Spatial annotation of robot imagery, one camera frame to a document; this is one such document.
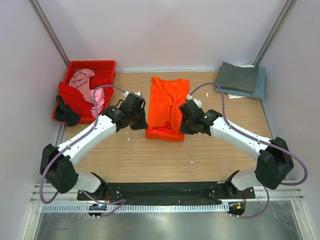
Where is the orange t shirt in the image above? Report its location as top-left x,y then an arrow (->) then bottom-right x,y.
145,76 -> 190,142

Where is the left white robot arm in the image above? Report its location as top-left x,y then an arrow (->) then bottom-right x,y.
39,92 -> 148,200

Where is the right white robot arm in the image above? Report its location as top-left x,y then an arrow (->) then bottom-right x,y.
179,99 -> 294,198

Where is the light pink t shirt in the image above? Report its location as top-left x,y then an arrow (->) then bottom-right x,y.
89,88 -> 105,118

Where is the folded white t shirt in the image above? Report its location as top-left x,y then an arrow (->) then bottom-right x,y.
227,64 -> 254,99

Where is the red plastic bin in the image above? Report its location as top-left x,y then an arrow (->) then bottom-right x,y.
52,60 -> 116,127

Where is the folded grey t shirt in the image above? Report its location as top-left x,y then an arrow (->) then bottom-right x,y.
215,62 -> 259,93

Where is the dusty pink t shirt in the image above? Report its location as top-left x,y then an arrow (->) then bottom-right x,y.
68,68 -> 95,103

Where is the red t shirt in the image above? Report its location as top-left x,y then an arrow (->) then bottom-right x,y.
58,72 -> 114,122

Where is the black t shirt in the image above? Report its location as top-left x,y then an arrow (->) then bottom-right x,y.
54,95 -> 80,127

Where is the folded blue t shirt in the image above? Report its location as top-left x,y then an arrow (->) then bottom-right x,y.
221,66 -> 266,100

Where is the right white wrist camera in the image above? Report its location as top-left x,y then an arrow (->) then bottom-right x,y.
186,94 -> 202,108

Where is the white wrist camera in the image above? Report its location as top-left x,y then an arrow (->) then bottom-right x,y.
123,91 -> 143,97
186,94 -> 202,108

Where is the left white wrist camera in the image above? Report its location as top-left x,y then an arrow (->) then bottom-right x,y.
123,91 -> 143,97

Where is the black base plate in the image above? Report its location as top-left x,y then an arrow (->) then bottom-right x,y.
76,181 -> 256,207

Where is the grey slotted cable duct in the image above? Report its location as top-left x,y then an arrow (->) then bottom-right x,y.
41,202 -> 229,213

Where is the aluminium frame rail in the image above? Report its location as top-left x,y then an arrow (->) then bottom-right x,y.
30,183 -> 305,203

